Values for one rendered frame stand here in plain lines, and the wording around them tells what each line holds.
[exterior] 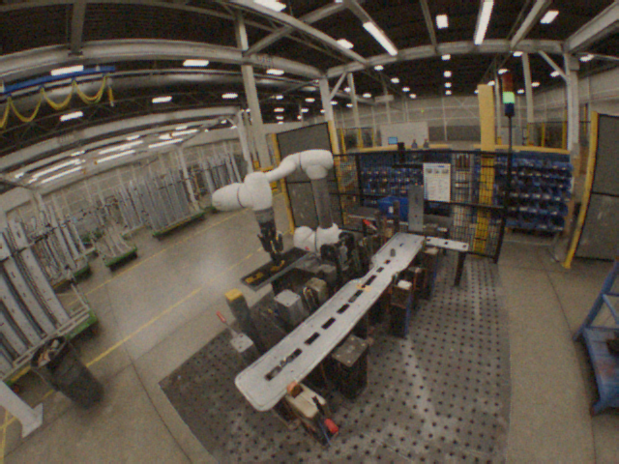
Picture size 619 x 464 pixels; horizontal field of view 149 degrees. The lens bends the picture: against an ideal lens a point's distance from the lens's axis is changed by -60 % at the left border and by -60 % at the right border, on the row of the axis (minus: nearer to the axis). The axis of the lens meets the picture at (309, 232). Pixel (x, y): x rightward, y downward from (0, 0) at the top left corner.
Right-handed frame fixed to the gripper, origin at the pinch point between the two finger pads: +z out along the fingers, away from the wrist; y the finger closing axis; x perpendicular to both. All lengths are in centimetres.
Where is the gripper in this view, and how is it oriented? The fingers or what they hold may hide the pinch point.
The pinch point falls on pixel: (276, 258)
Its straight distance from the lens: 106.1
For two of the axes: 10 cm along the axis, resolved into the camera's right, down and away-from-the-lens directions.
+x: 3.1, -4.2, 8.5
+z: 1.7, 9.1, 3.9
